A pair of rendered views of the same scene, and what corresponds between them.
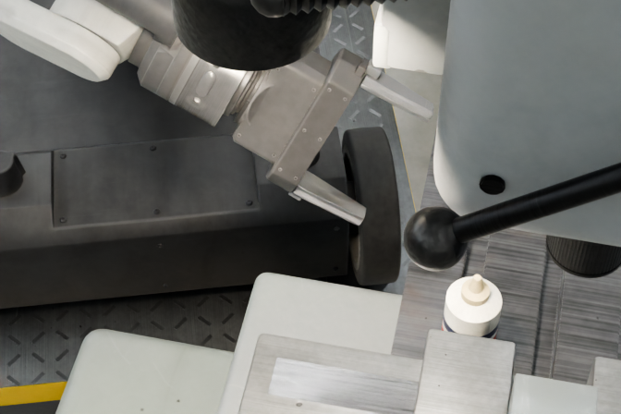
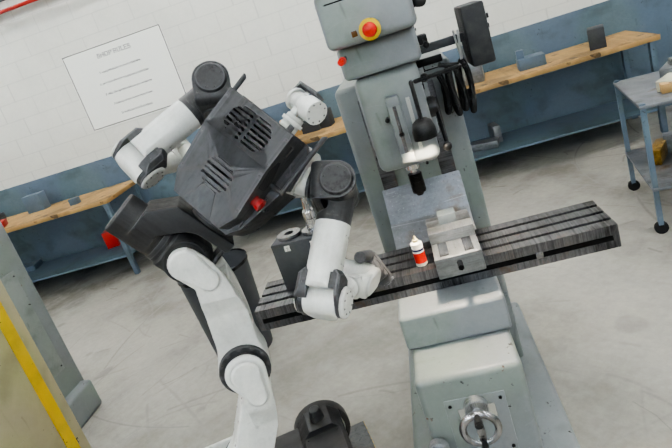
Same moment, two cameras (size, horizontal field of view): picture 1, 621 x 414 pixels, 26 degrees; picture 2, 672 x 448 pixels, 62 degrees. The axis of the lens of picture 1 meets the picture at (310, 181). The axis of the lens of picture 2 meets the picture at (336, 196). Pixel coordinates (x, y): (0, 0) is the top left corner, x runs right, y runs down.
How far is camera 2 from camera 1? 1.82 m
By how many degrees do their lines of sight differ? 78
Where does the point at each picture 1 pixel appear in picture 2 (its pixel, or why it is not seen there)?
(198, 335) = not seen: outside the picture
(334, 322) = (410, 304)
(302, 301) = (406, 310)
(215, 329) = not seen: outside the picture
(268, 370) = (443, 256)
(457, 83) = not seen: hidden behind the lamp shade
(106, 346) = (421, 376)
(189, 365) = (421, 359)
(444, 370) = (437, 231)
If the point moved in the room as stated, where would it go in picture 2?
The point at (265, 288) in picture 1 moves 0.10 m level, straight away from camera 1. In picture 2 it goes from (404, 316) to (375, 327)
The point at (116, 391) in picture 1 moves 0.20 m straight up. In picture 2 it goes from (435, 368) to (418, 312)
